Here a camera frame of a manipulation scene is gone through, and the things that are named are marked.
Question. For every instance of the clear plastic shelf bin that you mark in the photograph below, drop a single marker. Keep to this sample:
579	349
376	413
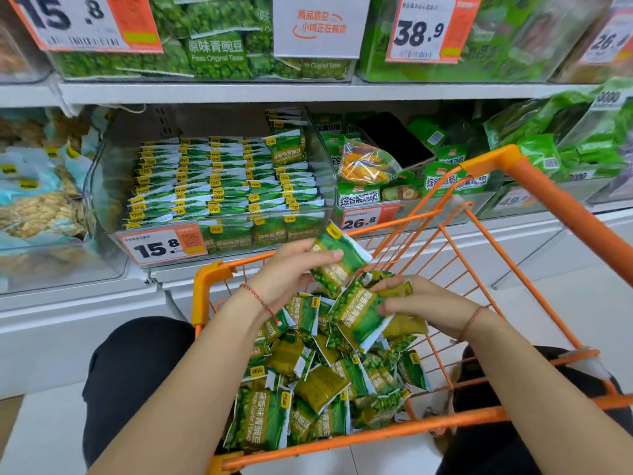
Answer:
106	182
321	143
59	272

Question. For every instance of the white shelf board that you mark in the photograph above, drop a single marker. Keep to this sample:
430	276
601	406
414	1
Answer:
296	92

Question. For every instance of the person's left hand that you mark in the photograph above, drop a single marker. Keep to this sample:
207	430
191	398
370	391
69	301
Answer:
277	279

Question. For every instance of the person's left leg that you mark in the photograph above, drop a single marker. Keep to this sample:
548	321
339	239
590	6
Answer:
133	380

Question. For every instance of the pile of green snack packets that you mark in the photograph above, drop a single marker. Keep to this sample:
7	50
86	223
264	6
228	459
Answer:
321	385

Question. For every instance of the clear bin of brown snacks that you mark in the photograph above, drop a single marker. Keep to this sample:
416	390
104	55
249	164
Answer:
568	69

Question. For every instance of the orange yellow snack bag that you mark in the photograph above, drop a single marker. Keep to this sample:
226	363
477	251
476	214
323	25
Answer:
368	163

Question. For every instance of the person's left forearm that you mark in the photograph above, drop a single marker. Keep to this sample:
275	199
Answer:
198	385

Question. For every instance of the person's left thumb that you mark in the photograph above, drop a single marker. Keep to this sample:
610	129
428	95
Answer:
324	259

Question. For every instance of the person's right hand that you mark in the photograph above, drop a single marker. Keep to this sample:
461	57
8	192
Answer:
435	306

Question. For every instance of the black box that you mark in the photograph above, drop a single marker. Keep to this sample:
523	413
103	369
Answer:
395	138

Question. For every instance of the faded price tag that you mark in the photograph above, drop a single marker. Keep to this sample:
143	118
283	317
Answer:
513	198

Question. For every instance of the person's leg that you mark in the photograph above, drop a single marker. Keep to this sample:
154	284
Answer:
133	380
474	455

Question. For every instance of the person's right forearm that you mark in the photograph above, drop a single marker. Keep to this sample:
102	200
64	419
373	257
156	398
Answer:
534	390

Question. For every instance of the person's right thumb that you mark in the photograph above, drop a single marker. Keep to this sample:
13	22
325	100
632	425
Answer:
393	305

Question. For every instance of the heap of shiny green bags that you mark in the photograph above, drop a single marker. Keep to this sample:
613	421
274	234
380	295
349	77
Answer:
583	138

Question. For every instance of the stack of green pea bags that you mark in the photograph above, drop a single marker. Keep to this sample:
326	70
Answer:
217	54

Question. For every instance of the pile of pale blue snack bags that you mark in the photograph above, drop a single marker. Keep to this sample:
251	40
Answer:
39	192

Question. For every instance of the rows of shelved green packets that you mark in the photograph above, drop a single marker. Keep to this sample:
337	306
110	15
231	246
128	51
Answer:
222	185

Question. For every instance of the stack of large green bags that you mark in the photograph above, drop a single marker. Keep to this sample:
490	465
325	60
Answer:
519	39

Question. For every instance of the white sign card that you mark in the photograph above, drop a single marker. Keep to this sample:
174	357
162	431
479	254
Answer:
321	24

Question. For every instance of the small orange white price tag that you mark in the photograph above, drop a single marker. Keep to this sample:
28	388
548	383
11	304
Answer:
366	218
158	247

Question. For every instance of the person's right leg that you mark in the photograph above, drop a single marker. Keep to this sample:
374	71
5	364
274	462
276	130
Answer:
474	455

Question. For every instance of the white base cabinet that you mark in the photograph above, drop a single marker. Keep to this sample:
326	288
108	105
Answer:
74	331

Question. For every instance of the large orange white price tag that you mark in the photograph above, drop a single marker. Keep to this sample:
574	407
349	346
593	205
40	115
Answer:
430	29
79	19

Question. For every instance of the green pea snack packet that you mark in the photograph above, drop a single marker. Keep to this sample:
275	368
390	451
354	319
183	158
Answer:
358	316
346	264

